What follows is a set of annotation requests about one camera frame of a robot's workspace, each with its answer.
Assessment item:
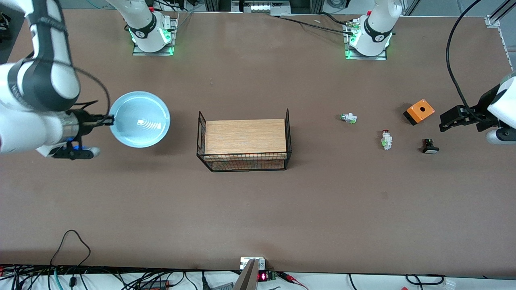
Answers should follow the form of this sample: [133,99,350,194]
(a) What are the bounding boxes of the light blue plate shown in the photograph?
[109,91,171,148]

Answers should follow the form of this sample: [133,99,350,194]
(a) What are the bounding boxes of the wooden board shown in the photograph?
[204,118,287,162]

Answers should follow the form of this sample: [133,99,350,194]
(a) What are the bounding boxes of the black power adapter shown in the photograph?
[139,280,170,290]

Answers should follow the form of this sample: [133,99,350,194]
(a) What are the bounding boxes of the grey control box white label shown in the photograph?
[232,0,291,15]

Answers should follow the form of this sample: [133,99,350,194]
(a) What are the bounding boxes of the red test clip lead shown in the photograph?
[281,272,309,290]

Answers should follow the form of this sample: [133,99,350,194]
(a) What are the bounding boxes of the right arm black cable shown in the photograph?
[69,62,112,121]

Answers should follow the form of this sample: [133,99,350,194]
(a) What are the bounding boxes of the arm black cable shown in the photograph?
[445,0,484,121]
[69,62,112,121]

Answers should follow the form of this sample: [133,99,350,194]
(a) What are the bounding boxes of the orange button enclosure box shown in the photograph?
[404,99,435,126]

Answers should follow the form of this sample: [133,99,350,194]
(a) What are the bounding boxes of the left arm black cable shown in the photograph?
[445,0,484,121]

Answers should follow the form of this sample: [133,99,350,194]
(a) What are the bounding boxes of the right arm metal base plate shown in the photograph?
[132,17,178,57]

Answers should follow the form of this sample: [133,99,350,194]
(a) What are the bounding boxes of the aluminium frame profile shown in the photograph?
[485,0,516,79]

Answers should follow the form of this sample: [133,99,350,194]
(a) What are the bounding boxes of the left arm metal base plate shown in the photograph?
[345,20,388,61]

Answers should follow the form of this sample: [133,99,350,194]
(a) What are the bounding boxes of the thin black looped cable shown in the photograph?
[50,230,92,267]

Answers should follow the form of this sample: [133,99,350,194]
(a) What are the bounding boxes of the wire rack with wooden shelf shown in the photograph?
[197,108,292,173]

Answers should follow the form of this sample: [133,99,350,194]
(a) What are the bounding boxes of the black cable on table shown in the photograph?
[274,15,355,36]

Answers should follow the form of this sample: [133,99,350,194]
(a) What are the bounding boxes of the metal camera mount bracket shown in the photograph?
[234,257,266,290]

